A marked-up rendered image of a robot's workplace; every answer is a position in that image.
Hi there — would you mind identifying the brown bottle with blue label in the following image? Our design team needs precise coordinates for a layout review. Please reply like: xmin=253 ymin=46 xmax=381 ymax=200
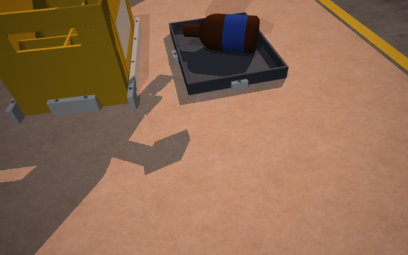
xmin=184 ymin=13 xmax=260 ymax=54

